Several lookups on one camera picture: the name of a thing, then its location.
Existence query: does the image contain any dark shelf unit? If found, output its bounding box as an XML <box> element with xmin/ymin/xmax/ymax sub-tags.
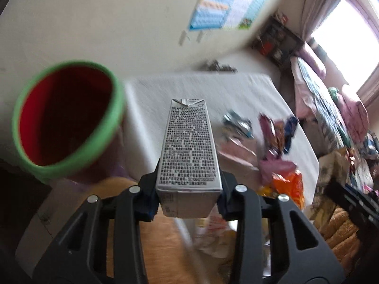
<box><xmin>252</xmin><ymin>15</ymin><xmax>304</xmax><ymax>69</ymax></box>

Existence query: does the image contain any red bin green rim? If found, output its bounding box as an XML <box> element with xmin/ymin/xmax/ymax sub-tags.
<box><xmin>12</xmin><ymin>60</ymin><xmax>125</xmax><ymax>183</ymax></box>

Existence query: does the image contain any blue wall poster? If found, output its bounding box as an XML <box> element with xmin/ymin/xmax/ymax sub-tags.
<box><xmin>188</xmin><ymin>0</ymin><xmax>266</xmax><ymax>31</ymax></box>

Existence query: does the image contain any bed with plaid quilt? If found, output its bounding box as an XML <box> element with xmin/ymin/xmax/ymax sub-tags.
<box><xmin>290</xmin><ymin>43</ymin><xmax>369</xmax><ymax>156</ymax></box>

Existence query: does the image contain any silver blue wrapper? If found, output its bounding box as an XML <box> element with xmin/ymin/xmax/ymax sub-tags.
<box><xmin>223</xmin><ymin>110</ymin><xmax>254</xmax><ymax>138</ymax></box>

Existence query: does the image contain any orange snack bag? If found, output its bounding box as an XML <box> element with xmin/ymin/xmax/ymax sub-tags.
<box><xmin>257</xmin><ymin>169</ymin><xmax>305</xmax><ymax>210</ymax></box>

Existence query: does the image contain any pink snack bag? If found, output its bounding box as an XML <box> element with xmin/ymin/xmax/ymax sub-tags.
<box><xmin>259</xmin><ymin>114</ymin><xmax>297</xmax><ymax>185</ymax></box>

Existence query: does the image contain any pink curtain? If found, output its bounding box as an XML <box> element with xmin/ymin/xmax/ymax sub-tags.
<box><xmin>300</xmin><ymin>0</ymin><xmax>341</xmax><ymax>41</ymax></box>

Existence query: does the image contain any brown plush cushion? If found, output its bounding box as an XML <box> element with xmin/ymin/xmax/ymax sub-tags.
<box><xmin>313</xmin><ymin>206</ymin><xmax>361</xmax><ymax>275</ymax></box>

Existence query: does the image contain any dark blue snack wrapper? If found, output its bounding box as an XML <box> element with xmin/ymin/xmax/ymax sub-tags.
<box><xmin>282</xmin><ymin>116</ymin><xmax>299</xmax><ymax>154</ymax></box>

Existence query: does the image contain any silver milk carton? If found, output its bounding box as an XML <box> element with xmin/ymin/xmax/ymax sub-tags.
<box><xmin>155</xmin><ymin>99</ymin><xmax>223</xmax><ymax>219</ymax></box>

